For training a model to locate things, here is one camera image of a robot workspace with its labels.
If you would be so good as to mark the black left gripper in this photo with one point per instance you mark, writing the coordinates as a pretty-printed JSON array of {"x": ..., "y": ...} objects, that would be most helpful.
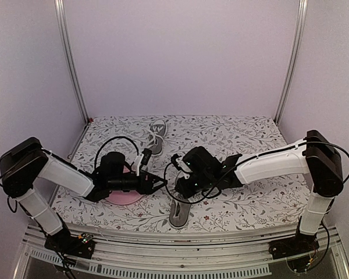
[{"x": 147, "y": 188}]

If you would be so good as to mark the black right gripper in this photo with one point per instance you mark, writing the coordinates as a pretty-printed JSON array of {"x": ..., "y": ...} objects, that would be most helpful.
[{"x": 181, "y": 188}]

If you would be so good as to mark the grey sneaker with red sole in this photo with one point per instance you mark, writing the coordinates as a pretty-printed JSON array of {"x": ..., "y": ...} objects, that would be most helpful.
[{"x": 156, "y": 133}]

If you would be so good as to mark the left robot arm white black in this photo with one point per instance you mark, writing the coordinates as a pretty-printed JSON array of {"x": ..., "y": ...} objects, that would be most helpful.
[{"x": 21, "y": 166}]

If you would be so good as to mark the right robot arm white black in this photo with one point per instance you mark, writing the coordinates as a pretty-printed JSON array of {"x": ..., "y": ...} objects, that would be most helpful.
[{"x": 313, "y": 157}]

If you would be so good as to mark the pink plastic plate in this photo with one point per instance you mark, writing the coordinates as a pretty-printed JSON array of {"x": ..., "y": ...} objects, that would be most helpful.
[{"x": 121, "y": 198}]

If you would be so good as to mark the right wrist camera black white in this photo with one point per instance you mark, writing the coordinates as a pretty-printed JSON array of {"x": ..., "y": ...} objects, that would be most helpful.
[{"x": 179, "y": 164}]

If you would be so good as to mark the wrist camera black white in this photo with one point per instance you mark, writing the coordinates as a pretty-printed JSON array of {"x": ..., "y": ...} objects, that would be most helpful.
[
  {"x": 179, "y": 164},
  {"x": 141, "y": 160}
]

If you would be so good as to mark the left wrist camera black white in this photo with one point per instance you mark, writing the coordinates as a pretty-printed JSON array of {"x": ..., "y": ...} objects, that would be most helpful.
[{"x": 141, "y": 160}]

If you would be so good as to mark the aluminium front rail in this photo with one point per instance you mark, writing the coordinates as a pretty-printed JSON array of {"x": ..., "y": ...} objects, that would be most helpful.
[{"x": 236, "y": 254}]

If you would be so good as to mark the right aluminium frame post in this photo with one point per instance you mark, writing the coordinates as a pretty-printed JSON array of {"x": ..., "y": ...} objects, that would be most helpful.
[{"x": 295, "y": 49}]

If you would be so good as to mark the aluminium frame post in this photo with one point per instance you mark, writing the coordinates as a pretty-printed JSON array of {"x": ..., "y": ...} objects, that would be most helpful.
[
  {"x": 295, "y": 49},
  {"x": 67, "y": 48}
]

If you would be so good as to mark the left aluminium frame post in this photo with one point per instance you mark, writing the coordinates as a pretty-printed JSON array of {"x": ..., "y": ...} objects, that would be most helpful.
[{"x": 67, "y": 48}]

